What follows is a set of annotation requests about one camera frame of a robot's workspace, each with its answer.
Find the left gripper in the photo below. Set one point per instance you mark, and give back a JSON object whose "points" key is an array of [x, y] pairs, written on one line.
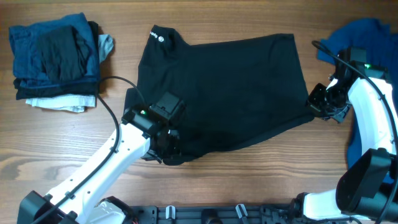
{"points": [[174, 150]]}

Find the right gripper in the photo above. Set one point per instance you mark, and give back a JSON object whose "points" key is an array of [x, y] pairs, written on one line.
{"points": [[314, 104]]}

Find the black polo shirt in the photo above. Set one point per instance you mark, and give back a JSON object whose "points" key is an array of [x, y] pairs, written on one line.
{"points": [[236, 94]]}

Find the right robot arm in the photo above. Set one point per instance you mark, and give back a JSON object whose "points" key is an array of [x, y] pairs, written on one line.
{"points": [[368, 189]]}

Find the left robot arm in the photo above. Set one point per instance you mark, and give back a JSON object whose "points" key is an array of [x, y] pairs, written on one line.
{"points": [[145, 132]]}

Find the blue shirt on right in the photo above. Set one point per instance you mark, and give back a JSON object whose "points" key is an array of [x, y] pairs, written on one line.
{"points": [[381, 49]]}

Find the folded black garment underneath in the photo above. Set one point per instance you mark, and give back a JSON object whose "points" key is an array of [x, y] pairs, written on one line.
{"points": [[87, 88]]}

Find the folded white garment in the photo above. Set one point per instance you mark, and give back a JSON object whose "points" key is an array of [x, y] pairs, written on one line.
{"points": [[70, 102]]}

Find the folded black garment on top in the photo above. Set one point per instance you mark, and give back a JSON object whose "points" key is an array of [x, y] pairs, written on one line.
{"points": [[63, 53]]}

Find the folded blue garment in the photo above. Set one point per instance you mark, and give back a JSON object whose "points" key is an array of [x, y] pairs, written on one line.
{"points": [[27, 65]]}

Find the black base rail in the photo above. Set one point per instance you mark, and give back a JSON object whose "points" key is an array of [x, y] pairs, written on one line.
{"points": [[107, 213]]}

